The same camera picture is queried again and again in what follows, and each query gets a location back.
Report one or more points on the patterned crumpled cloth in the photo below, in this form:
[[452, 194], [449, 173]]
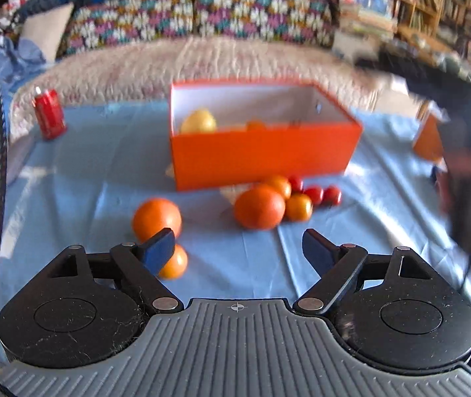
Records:
[[0, 22]]

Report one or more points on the medium orange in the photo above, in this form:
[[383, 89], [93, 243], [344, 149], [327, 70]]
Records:
[[157, 217]]

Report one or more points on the floral cushion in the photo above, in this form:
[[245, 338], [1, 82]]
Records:
[[128, 20], [260, 12]]

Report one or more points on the white pillow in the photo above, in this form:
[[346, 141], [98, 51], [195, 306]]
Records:
[[49, 29]]

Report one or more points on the yellow lemon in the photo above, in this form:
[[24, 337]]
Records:
[[198, 122]]

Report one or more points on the orange cylindrical canister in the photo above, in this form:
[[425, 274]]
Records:
[[427, 140]]

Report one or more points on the stack of books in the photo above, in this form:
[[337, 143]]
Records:
[[363, 4]]

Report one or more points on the small orange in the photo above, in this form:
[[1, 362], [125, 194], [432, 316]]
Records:
[[280, 185], [256, 125], [299, 207], [177, 264]]

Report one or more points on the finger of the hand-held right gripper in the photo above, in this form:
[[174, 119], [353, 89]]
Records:
[[417, 72]]

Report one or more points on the red soda can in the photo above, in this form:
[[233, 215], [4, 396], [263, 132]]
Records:
[[49, 113]]

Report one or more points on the red cherry tomato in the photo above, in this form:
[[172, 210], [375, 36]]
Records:
[[314, 195], [296, 183], [332, 195]]

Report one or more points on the orange cardboard box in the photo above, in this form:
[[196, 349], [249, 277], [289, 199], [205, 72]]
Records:
[[260, 157]]

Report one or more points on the large orange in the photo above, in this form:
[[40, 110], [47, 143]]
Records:
[[259, 207]]

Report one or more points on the blue tablecloth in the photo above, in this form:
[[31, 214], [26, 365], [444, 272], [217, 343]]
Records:
[[103, 161]]

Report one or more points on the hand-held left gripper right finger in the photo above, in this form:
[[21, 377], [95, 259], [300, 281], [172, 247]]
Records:
[[318, 252]]

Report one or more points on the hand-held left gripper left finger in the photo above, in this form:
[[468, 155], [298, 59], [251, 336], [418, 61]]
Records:
[[159, 252]]

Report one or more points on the blue crumpled sheet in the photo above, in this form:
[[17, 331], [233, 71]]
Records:
[[12, 62]]

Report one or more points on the pink quilted sofa cover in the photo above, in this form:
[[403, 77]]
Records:
[[136, 70]]

